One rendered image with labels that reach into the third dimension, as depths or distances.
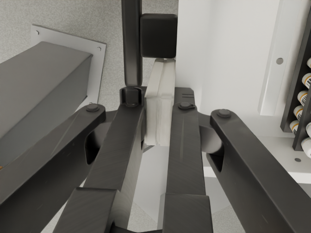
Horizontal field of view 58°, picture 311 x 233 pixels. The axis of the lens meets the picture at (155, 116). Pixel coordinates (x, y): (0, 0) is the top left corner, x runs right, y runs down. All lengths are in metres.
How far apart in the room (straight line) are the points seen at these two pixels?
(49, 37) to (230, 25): 1.01
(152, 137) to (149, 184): 1.27
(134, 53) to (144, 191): 1.29
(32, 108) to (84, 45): 0.50
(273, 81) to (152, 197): 1.25
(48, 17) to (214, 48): 1.00
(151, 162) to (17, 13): 0.84
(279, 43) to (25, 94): 0.66
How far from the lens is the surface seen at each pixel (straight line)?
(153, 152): 1.31
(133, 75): 0.20
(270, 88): 0.28
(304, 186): 0.52
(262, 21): 0.27
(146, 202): 1.51
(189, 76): 0.18
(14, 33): 1.30
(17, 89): 0.83
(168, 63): 0.19
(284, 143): 0.31
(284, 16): 0.26
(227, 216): 1.62
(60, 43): 1.21
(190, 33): 0.17
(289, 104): 0.27
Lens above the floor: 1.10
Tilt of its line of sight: 62 degrees down
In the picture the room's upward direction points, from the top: 169 degrees counter-clockwise
